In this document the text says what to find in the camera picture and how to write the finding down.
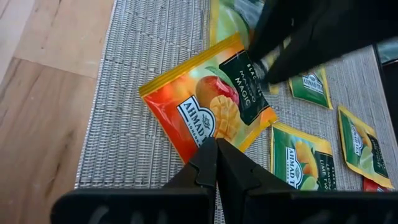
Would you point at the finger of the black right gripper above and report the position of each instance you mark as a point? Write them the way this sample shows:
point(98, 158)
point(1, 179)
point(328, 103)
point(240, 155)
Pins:
point(273, 25)
point(326, 46)

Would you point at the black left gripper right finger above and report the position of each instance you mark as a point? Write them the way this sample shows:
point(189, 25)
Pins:
point(239, 180)

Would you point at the red tea sachet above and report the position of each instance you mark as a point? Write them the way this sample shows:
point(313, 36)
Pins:
point(373, 186)

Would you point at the grey woven placemat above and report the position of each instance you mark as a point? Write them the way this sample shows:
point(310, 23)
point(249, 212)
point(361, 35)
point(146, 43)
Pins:
point(140, 46)

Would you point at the orange mango tea sachet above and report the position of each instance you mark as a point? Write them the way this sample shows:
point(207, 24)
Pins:
point(192, 93)

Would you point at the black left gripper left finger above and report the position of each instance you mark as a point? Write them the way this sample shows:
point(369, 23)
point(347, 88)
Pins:
point(199, 174)

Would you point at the green yellow lemon tea sachet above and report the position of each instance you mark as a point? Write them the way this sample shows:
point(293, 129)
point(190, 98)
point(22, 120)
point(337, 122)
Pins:
point(227, 21)
point(298, 155)
point(311, 90)
point(360, 146)

